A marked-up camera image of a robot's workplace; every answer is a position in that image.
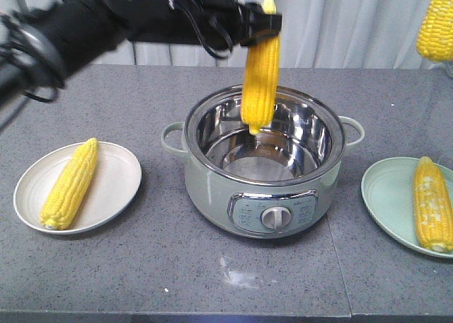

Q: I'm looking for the white beige plate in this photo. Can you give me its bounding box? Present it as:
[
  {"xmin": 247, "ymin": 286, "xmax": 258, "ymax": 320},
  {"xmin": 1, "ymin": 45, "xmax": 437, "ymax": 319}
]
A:
[{"xmin": 13, "ymin": 142, "xmax": 142, "ymax": 234}]

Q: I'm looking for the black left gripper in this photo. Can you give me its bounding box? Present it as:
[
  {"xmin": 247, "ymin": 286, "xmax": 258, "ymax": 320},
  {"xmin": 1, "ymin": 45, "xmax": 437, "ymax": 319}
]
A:
[{"xmin": 155, "ymin": 0, "xmax": 282, "ymax": 54}]

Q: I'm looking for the grey curtain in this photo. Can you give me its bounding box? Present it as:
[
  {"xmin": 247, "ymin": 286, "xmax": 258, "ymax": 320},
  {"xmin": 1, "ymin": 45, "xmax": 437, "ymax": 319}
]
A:
[{"xmin": 21, "ymin": 0, "xmax": 453, "ymax": 69}]

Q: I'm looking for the yellow corn cob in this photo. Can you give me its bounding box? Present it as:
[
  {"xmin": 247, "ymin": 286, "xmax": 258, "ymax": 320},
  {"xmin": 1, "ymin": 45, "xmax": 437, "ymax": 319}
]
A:
[
  {"xmin": 416, "ymin": 0, "xmax": 452, "ymax": 62},
  {"xmin": 240, "ymin": 0, "xmax": 282, "ymax": 136},
  {"xmin": 40, "ymin": 137, "xmax": 98, "ymax": 230}
]

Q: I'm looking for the light green plate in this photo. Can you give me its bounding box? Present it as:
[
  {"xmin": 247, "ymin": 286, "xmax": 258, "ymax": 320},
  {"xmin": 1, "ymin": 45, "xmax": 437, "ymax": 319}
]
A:
[{"xmin": 361, "ymin": 157, "xmax": 452, "ymax": 259}]

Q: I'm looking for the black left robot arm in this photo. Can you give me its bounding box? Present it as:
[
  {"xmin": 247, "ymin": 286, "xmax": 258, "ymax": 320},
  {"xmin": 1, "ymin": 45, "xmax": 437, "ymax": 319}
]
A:
[{"xmin": 1, "ymin": 0, "xmax": 282, "ymax": 102}]

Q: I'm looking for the green electric cooking pot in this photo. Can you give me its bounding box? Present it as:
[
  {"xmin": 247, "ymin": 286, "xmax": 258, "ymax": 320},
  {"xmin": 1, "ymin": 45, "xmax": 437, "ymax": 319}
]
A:
[{"xmin": 161, "ymin": 86, "xmax": 365, "ymax": 239}]

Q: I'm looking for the pale frosted corn cob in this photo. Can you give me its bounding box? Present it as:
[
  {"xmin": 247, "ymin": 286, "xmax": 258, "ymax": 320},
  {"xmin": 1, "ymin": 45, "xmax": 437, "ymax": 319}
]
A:
[{"xmin": 413, "ymin": 156, "xmax": 452, "ymax": 253}]

